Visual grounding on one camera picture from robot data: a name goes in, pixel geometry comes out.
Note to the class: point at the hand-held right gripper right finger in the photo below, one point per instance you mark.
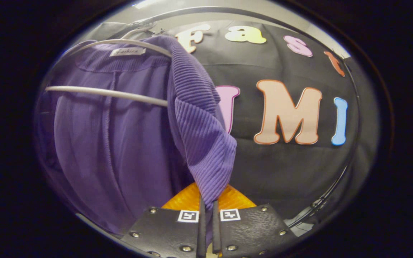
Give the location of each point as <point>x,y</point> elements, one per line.
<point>256,233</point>

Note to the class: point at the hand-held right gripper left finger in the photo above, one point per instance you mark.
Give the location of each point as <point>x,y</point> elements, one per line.
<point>163,233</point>

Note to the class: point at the purple ribbed jacket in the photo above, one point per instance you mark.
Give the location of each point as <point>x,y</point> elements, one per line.
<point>120,150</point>

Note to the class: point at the large white clothes hanger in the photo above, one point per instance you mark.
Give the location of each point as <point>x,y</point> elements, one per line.
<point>120,94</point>

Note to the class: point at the black metal clothes rack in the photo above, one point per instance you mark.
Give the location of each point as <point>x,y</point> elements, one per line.
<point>210,8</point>

